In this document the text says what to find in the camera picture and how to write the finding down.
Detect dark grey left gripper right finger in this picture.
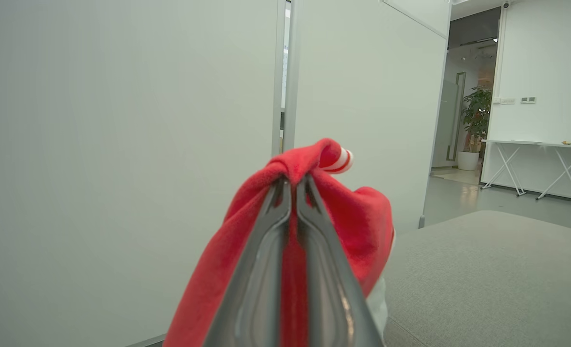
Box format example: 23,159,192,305
295,174,385,347

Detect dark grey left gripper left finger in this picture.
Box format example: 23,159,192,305
203,176,293,347

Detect red and white garment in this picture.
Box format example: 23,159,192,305
163,138,396,347

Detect grey fabric sofa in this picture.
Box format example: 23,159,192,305
382,210,571,347

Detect wide white partition panel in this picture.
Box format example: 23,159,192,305
0,0,286,347

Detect white partition panel behind sofa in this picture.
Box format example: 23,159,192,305
283,0,452,230

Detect white plant pot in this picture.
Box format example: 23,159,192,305
457,151,480,171

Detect grey framed glass door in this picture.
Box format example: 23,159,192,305
447,72,466,162

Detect green potted plant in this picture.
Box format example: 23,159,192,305
461,87,492,153

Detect white folding table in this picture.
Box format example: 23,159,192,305
480,140,571,208

